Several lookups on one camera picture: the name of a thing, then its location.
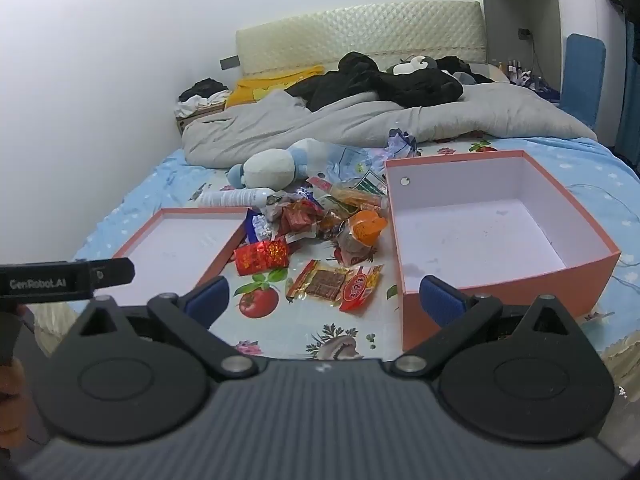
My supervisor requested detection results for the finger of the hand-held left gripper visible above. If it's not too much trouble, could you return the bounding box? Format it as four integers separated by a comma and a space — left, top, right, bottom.
91, 258, 136, 289

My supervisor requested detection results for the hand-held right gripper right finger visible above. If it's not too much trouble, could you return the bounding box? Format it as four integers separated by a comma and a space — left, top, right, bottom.
392, 275, 587, 382

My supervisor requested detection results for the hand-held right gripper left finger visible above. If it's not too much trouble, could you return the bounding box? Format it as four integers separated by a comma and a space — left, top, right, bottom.
62, 276, 259, 382

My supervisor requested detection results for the deep orange cardboard box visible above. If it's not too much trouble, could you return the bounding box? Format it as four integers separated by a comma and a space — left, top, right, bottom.
385, 150, 622, 352

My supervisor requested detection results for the blue noodle snack bag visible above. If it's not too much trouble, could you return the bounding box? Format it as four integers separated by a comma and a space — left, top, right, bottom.
246, 208, 275, 242

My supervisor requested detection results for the green white snack bag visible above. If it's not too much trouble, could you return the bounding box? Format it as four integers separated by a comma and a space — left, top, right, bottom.
357, 170, 389, 196

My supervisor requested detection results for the person's left hand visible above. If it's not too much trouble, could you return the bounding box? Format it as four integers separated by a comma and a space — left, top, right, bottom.
0, 360, 26, 449

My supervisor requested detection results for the shallow orange box lid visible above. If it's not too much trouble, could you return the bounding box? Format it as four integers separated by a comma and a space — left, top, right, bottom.
114, 206, 251, 291

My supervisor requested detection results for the red gold foil packet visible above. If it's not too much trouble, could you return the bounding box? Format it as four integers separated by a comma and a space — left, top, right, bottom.
234, 240, 291, 277

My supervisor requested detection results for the red flat snack packet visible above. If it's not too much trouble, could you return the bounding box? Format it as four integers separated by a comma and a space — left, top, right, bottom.
340, 264, 385, 312

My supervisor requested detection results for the floral blue bedsheet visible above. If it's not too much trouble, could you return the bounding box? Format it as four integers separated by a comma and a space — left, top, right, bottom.
32, 135, 640, 411

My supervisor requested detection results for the white spray bottle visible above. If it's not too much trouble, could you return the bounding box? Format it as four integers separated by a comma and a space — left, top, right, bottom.
195, 186, 277, 209

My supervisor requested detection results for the clear brown jerky packet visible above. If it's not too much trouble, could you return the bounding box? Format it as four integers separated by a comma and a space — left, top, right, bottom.
286, 259, 351, 305

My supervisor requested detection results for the small orange snack packet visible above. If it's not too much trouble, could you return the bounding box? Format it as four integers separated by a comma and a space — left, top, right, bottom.
262, 180, 351, 256

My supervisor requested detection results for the clear orange spicy strip packet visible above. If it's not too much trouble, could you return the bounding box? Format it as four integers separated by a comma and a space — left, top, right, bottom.
330, 182, 389, 211

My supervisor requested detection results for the white and blue plush toy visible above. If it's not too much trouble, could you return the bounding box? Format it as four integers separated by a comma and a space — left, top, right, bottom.
226, 138, 333, 192

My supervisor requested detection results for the clear blue plastic bag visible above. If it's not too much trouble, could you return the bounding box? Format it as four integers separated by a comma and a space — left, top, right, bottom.
320, 129, 426, 191

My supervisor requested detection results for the brown cardboard box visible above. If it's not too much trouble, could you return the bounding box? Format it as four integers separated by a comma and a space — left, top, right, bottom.
175, 102, 226, 136

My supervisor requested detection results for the grey duvet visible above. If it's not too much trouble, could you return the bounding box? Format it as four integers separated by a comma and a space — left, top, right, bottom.
181, 82, 598, 168

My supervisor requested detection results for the heap of folded clothes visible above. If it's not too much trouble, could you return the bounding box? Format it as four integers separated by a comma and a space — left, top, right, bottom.
175, 78, 233, 116

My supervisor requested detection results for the yellow pillow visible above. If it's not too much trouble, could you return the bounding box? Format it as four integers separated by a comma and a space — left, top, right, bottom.
225, 66, 326, 110

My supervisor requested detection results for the black clothes heap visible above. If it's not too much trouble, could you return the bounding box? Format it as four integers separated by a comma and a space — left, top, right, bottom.
285, 51, 496, 111

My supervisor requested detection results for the white grey stuffed toy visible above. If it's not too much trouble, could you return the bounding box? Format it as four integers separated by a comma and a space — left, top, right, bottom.
392, 55, 440, 77

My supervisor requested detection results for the group of small bottles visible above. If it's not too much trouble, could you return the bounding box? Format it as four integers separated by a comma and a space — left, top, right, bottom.
497, 60, 532, 84

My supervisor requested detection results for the blue padded chair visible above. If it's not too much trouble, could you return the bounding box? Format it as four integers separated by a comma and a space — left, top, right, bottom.
560, 33, 607, 131

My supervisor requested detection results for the cream quilted headboard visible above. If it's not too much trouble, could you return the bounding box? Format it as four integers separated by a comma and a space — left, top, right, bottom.
236, 0, 486, 78

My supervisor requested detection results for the thin cable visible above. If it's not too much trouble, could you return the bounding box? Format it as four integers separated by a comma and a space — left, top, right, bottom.
567, 182, 640, 286

